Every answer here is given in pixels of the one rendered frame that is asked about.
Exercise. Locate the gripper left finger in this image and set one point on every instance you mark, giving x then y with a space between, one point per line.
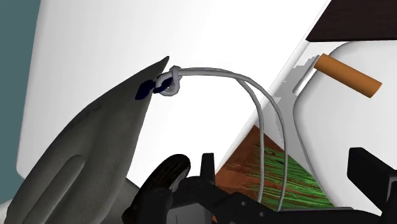
207 189

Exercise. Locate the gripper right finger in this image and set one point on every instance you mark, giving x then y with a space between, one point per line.
369 176

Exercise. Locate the green streaked rug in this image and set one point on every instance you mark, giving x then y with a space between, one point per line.
297 183

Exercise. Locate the orange cylinder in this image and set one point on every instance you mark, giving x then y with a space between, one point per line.
347 75

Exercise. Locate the dark brown wooden shelf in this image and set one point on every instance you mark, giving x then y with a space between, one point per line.
356 21

